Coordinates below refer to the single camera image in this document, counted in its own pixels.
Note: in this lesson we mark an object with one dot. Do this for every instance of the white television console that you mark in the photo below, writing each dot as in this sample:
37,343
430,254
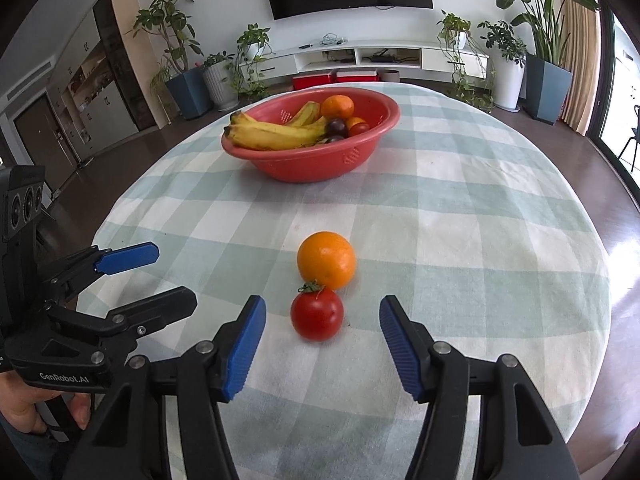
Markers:
440,57

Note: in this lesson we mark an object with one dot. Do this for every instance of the person's left hand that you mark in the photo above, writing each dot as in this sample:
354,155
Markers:
17,405

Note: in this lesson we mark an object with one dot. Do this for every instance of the bushy plant in white pot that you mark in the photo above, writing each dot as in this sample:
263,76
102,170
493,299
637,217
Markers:
507,75

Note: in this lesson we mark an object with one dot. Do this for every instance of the white cupboard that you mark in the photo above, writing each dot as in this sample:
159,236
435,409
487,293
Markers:
107,110

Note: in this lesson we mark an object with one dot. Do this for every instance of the small tree in blue pot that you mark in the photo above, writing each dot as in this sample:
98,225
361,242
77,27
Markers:
187,92

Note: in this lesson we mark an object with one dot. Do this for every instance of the green checked tablecloth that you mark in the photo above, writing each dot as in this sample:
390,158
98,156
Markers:
450,240

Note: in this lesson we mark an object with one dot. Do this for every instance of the dark blue clothing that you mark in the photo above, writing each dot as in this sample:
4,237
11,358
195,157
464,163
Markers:
20,457

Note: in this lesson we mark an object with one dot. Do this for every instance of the red plastic basket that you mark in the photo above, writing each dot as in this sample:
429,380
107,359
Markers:
310,165

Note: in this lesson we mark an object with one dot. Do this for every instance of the red tomato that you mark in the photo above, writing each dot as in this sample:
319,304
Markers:
317,312
361,130

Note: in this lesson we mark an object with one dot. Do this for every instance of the short yellow banana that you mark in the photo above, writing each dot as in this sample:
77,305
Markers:
304,112

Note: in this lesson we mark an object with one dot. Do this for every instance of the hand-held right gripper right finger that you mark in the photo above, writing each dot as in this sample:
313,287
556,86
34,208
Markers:
400,350

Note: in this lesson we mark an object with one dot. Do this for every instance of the dark display cabinet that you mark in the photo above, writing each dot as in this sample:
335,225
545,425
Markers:
120,60

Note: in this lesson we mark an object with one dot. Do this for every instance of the trailing pothos plant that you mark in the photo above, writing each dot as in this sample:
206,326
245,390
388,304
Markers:
255,37
457,27

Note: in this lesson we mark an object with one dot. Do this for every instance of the orange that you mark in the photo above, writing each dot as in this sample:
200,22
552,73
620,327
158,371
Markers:
326,260
356,122
337,107

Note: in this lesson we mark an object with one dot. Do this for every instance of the dark purple plum with stem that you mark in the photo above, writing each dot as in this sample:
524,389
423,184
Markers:
336,126

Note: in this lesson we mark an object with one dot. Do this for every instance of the plant in white ribbed pot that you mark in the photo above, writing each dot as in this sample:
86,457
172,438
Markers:
217,85

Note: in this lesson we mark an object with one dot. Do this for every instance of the brown door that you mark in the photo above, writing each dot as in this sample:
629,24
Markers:
37,140

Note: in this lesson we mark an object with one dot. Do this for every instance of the large yellow banana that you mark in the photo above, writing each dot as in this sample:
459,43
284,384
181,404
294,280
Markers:
275,139

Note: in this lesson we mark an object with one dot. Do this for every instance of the black set-top box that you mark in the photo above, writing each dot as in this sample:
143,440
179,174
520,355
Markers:
387,58

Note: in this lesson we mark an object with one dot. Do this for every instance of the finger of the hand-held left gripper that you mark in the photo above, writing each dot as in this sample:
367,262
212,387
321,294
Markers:
130,257
160,305

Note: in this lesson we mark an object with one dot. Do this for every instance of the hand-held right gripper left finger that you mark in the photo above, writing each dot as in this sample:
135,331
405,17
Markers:
242,350

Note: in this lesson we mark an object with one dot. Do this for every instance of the black balcony chair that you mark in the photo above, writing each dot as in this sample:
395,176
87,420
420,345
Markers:
634,135

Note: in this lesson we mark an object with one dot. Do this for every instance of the large-leaf plant in grey-blue pot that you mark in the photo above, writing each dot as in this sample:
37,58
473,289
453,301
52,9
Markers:
547,85

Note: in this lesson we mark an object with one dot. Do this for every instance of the beige curtain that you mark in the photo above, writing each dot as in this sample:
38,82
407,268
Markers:
580,35

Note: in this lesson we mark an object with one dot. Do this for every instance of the glass sliding door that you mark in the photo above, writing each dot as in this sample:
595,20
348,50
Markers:
622,60

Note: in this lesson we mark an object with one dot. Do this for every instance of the red storage box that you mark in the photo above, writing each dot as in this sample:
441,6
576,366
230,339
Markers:
313,81
356,76

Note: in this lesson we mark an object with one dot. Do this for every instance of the short banana with dark end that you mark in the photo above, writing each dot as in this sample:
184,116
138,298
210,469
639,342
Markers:
260,122

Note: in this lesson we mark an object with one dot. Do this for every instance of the small grey pot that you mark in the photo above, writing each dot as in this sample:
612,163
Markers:
390,76

